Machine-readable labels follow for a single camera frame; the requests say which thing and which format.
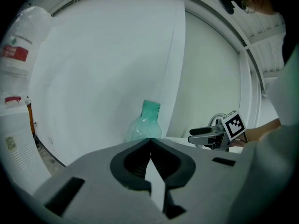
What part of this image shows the white plastic bag with label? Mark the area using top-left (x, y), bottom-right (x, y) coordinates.
top-left (0, 6), bottom-right (52, 112)

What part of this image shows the person's right forearm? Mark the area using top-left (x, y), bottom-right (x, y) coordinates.
top-left (230, 118), bottom-right (282, 148)

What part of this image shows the green transparent plastic bottle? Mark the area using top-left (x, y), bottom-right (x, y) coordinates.
top-left (123, 99), bottom-right (163, 143)

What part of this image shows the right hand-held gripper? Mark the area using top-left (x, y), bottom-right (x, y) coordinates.
top-left (188, 111), bottom-right (247, 152)

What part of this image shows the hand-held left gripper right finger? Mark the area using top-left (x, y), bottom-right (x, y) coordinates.
top-left (150, 138), bottom-right (244, 224)

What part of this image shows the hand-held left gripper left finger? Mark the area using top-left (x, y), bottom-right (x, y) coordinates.
top-left (32, 138), bottom-right (169, 224)

